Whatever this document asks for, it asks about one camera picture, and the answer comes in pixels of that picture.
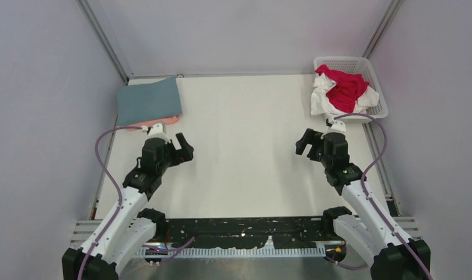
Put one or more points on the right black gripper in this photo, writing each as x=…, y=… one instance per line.
x=311, y=137

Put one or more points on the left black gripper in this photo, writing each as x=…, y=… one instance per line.
x=184, y=154

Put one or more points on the blue grey t shirt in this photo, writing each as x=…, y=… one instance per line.
x=148, y=101

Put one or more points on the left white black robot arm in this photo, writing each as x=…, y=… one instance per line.
x=129, y=224

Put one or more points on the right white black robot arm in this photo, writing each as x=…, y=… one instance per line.
x=388, y=250

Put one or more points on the white t shirt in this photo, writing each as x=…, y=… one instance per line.
x=320, y=103

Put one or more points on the folded pink t shirt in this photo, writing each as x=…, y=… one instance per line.
x=167, y=121

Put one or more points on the red t shirt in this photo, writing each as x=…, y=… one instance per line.
x=347, y=90

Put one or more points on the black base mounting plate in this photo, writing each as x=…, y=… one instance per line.
x=297, y=232

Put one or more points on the white plastic laundry basket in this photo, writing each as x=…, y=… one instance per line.
x=357, y=65

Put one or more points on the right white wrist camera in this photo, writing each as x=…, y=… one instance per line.
x=334, y=126

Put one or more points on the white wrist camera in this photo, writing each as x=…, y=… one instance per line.
x=334, y=126
x=157, y=130

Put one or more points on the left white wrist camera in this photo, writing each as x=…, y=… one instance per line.
x=157, y=130

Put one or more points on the white slotted cable duct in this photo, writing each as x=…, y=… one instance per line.
x=264, y=252

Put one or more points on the aluminium frame rail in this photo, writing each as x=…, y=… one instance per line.
x=85, y=228

